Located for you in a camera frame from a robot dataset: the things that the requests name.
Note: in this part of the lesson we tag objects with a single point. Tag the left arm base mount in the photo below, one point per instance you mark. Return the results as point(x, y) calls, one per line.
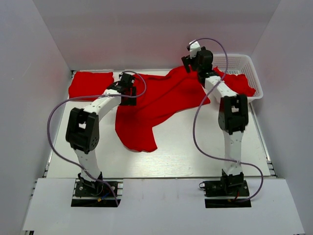
point(86, 197)

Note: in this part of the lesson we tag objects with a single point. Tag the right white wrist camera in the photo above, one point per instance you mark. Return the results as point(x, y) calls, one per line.
point(193, 48)

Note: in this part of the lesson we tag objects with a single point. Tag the red t shirts in basket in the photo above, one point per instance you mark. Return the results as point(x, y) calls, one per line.
point(239, 84)

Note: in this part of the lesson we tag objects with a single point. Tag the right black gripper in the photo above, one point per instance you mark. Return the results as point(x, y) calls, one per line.
point(187, 61)

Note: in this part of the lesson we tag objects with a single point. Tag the folded red t shirt stack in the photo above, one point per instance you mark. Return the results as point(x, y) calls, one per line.
point(89, 83)

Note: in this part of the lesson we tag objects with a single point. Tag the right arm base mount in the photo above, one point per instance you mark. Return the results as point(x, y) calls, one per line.
point(217, 195)

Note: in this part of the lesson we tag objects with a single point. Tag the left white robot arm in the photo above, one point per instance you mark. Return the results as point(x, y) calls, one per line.
point(83, 132)

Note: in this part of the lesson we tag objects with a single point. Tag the white plastic basket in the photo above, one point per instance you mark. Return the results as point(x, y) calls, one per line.
point(242, 64)

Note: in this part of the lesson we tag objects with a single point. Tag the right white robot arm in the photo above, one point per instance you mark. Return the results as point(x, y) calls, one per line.
point(233, 110)

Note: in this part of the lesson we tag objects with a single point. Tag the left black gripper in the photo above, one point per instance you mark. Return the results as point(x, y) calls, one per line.
point(131, 102)

